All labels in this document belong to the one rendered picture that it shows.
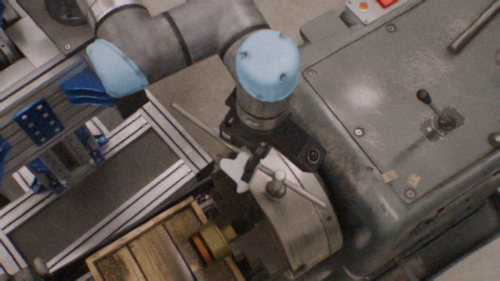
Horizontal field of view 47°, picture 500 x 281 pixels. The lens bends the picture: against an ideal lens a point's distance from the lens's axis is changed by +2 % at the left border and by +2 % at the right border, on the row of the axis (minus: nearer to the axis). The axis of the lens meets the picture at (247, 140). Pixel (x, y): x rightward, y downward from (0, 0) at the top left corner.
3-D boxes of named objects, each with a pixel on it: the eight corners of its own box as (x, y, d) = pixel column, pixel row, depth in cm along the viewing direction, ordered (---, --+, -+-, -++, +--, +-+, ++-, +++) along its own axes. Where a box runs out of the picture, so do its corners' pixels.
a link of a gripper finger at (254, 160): (246, 169, 94) (265, 129, 89) (256, 174, 93) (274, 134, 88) (234, 183, 90) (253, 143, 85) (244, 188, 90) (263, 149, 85)
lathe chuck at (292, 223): (245, 160, 145) (251, 112, 115) (316, 266, 136) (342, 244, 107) (216, 178, 143) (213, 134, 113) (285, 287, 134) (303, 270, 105)
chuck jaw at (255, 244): (271, 215, 121) (303, 259, 115) (272, 224, 125) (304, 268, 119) (227, 243, 118) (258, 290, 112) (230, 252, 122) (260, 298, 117)
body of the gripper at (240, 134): (243, 103, 93) (245, 70, 82) (288, 129, 92) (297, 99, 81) (218, 140, 91) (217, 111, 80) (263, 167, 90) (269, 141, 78)
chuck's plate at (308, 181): (257, 153, 145) (265, 104, 116) (328, 258, 137) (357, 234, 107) (245, 160, 144) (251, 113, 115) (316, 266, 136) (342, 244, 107)
